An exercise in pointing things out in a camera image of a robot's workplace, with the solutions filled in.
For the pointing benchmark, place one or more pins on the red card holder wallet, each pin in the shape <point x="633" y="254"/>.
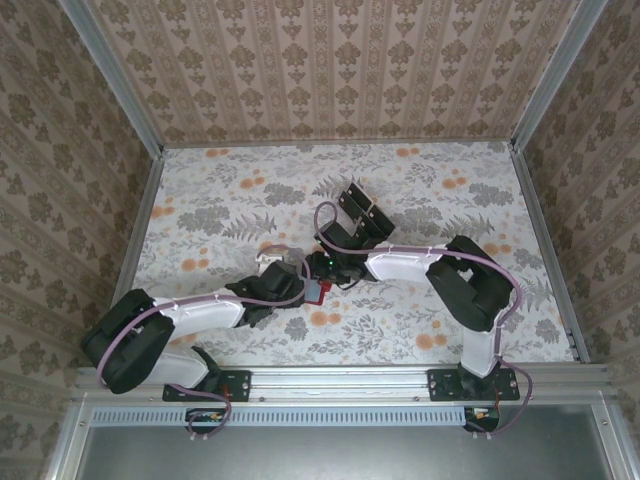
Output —
<point x="326" y="292"/>

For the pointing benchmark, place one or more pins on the light blue credit card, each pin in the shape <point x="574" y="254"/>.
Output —
<point x="313" y="292"/>

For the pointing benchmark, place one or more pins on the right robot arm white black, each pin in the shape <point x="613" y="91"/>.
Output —
<point x="405" y="265"/>

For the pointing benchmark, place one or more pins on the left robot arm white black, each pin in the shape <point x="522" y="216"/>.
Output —
<point x="205" y="315"/>

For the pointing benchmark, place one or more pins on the black card with pink chip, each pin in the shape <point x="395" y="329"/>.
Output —
<point x="351" y="203"/>
<point x="359" y="192"/>
<point x="382" y="216"/>
<point x="374" y="227"/>

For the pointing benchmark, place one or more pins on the black slotted holder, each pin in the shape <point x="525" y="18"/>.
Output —
<point x="340" y="200"/>

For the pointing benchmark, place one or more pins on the floral patterned table cover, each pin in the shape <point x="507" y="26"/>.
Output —
<point x="350" y="345"/>

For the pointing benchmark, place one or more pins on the small electronics board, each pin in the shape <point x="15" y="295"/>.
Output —
<point x="206" y="416"/>
<point x="482" y="416"/>

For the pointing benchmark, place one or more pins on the grey metal sheet panel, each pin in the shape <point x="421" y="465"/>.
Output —
<point x="325" y="455"/>

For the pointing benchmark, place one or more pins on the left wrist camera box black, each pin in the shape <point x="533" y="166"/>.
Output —
<point x="282" y="280"/>

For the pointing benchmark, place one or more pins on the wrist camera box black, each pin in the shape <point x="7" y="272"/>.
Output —
<point x="282" y="280"/>
<point x="342" y="237"/>

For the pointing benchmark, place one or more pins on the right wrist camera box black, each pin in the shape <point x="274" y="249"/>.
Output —
<point x="342" y="237"/>

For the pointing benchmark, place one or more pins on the aluminium front mounting rail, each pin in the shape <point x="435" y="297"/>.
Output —
<point x="340" y="382"/>

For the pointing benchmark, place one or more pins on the aluminium table side rail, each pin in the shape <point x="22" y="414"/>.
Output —
<point x="143" y="210"/>
<point x="548" y="250"/>

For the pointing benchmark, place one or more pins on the aluminium frame corner post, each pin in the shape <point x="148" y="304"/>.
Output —
<point x="118" y="75"/>
<point x="556" y="75"/>

